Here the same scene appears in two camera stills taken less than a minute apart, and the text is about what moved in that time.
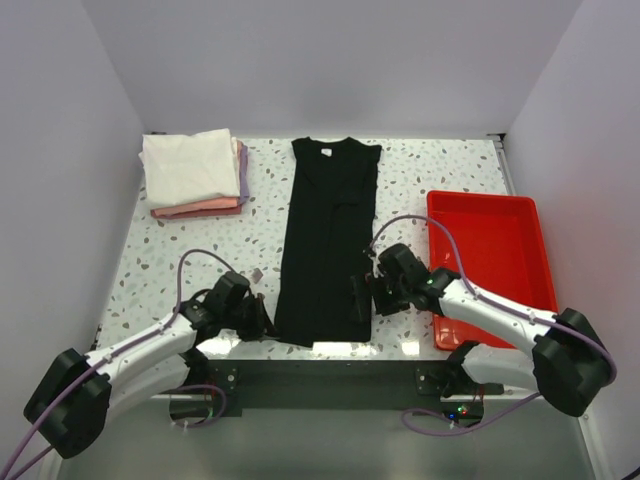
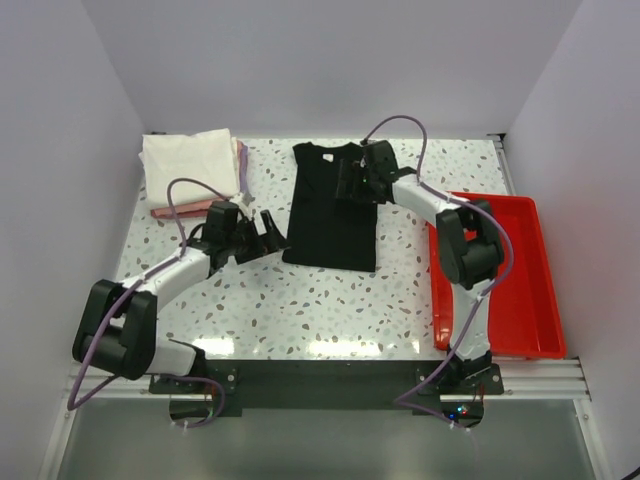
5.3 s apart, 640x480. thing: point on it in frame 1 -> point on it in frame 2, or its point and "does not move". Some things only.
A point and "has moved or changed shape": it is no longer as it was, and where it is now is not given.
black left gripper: (261, 327) -> (263, 244)
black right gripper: (368, 284) -> (352, 170)
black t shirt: (328, 239) has moved or changed shape
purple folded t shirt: (244, 176) does not move
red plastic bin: (503, 253) does not move
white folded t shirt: (185, 168) does not move
